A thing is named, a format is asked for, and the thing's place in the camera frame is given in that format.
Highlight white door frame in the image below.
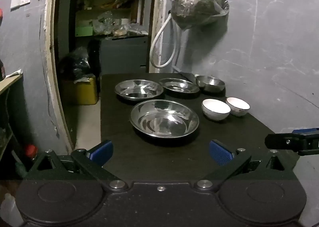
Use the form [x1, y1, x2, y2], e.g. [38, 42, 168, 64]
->
[43, 0, 172, 151]

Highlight white rolled paper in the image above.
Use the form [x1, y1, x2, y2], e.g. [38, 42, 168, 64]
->
[5, 69, 23, 79]

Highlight steel bowl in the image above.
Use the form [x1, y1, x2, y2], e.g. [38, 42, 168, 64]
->
[195, 75, 225, 93]

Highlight medium steel plate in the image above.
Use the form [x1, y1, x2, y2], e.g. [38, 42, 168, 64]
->
[115, 79, 164, 100]
[159, 78, 200, 94]

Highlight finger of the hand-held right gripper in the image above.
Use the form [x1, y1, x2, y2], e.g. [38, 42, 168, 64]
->
[265, 128, 319, 156]

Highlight grey cabinet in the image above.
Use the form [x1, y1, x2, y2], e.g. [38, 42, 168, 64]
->
[98, 35, 150, 75]

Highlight black plastic bag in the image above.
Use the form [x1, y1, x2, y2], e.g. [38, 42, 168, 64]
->
[58, 47, 91, 83]

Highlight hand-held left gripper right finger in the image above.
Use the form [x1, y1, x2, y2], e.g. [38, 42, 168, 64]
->
[194, 139, 301, 191]

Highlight hanging clear plastic bag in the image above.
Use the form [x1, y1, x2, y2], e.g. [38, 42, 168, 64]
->
[168, 0, 230, 29]

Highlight cleaver with white handle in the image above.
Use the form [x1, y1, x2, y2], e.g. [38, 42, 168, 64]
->
[178, 72, 200, 84]

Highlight dark bottle with red cap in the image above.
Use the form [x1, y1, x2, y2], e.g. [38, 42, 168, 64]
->
[24, 143, 38, 161]

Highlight white hose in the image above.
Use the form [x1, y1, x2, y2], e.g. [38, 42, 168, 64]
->
[150, 14, 180, 68]

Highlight yellow box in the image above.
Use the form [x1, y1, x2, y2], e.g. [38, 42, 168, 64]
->
[61, 75, 98, 105]

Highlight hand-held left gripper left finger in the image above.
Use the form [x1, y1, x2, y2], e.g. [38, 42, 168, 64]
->
[24, 139, 129, 191]

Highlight large steel plate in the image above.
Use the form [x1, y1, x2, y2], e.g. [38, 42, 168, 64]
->
[130, 100, 200, 140]

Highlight white ceramic bowl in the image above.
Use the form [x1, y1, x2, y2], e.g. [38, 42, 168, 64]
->
[226, 97, 251, 117]
[201, 99, 231, 121]

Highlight green box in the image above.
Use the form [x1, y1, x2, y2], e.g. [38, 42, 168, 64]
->
[75, 26, 95, 37]

